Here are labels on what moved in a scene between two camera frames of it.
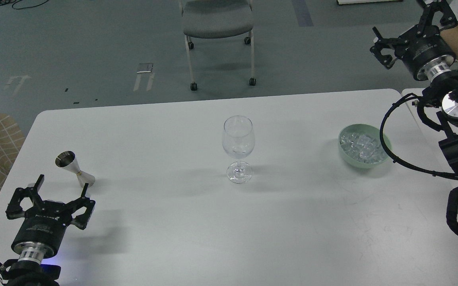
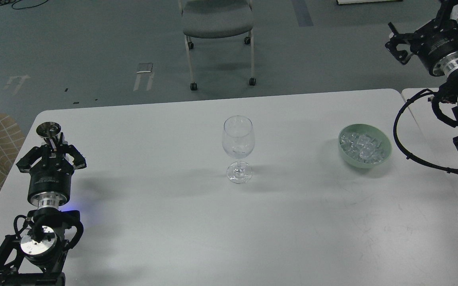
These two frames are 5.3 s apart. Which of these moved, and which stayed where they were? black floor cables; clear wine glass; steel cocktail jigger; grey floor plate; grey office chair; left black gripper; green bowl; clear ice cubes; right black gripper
Moved: left black gripper; steel cocktail jigger; right black gripper
Stayed: grey floor plate; clear ice cubes; grey office chair; black floor cables; clear wine glass; green bowl
